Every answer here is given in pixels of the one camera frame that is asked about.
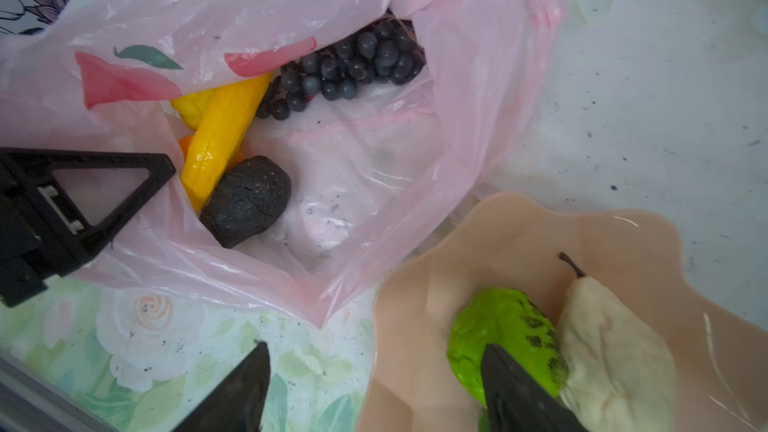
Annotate pink scalloped plate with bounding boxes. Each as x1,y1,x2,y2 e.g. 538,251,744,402
357,193,767,431

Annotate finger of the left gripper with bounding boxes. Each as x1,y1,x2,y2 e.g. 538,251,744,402
1,147,176,308

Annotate yellow banana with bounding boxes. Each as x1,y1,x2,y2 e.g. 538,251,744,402
181,72,272,212

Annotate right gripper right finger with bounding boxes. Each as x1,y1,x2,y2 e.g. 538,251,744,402
481,344,587,432

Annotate cream garlic bulb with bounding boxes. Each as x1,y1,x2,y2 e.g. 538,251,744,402
556,252,679,431

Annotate black plum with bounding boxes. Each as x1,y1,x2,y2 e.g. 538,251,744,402
199,156,292,249

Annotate dark purple grape bunch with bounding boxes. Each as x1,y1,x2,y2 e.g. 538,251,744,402
256,11,426,121

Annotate bright green lime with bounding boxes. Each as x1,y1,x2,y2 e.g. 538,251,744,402
446,287,569,405

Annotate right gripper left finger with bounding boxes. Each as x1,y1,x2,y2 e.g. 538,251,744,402
175,342,271,432

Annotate yellow lemon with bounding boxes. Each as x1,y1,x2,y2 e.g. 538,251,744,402
170,88,218,131

